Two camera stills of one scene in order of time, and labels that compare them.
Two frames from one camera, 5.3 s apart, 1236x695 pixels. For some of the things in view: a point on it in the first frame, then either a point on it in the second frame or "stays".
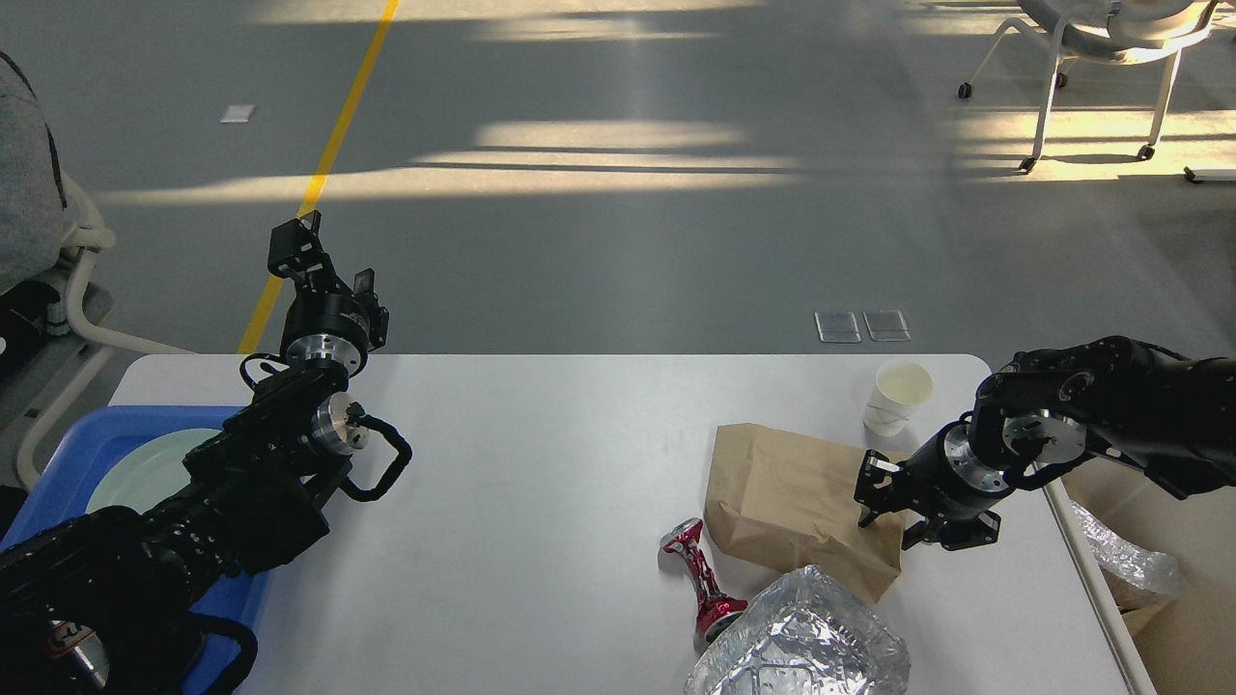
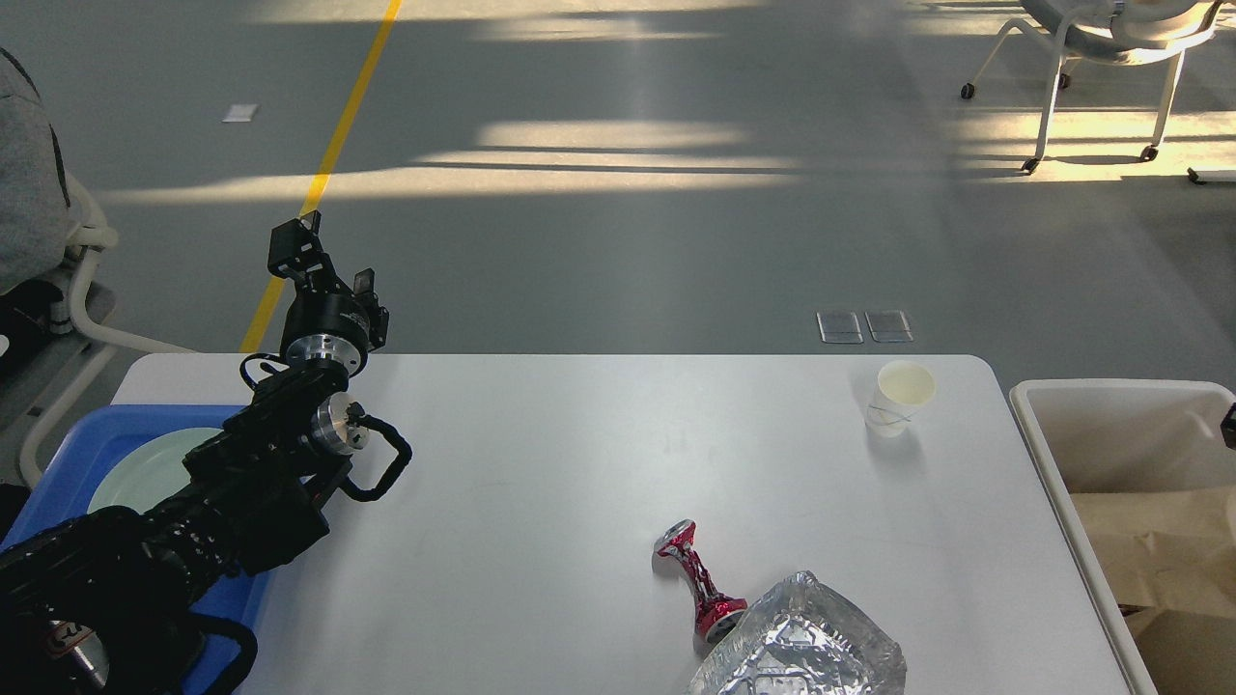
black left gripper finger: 364,288 stays
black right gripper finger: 881,486 to 1228,428
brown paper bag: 789,502 to 1170,559
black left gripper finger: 295,252 stays
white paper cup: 899,386 stays
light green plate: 146,468 stays
